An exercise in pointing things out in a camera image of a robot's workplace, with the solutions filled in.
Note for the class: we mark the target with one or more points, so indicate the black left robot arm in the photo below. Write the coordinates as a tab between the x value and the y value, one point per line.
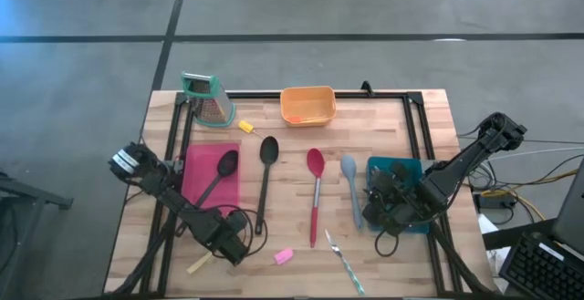
159	186

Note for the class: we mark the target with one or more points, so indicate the pink translucent plastic tray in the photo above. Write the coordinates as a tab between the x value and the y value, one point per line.
201	163

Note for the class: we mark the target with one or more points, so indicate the black keyboard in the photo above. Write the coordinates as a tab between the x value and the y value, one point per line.
538	268

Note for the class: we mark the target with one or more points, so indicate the yellow mini kitchen tool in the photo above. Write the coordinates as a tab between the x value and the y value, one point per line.
245	127

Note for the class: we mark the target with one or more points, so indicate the orange plastic bin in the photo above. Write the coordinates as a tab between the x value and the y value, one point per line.
310	101

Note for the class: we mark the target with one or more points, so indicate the black desk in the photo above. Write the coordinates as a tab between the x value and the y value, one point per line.
515	234

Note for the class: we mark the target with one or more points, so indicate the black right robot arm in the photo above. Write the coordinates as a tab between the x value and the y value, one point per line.
479	154

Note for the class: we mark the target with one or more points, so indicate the grey-blue silicone spoon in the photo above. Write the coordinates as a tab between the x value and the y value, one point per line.
349	165

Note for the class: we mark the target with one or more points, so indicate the dark laptop screen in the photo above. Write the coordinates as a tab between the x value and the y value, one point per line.
572	213

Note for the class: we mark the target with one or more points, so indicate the large black nylon spoon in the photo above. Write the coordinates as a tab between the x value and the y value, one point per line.
269	149

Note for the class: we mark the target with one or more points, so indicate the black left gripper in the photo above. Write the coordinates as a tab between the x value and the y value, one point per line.
228	245

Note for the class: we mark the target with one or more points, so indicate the black clamp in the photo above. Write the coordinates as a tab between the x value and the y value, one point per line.
366	88

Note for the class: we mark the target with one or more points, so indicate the black metal stand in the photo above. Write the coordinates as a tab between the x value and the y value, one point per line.
27	190

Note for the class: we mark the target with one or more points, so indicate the black round-bowl spoon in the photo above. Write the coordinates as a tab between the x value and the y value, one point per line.
228	163

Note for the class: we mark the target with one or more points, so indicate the white paper sheet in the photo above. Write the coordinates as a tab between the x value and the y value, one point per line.
488	229

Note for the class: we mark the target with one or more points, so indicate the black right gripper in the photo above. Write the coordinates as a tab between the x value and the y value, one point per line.
401	209

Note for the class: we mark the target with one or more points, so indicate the teal plastic bin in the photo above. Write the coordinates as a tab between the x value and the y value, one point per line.
417	168

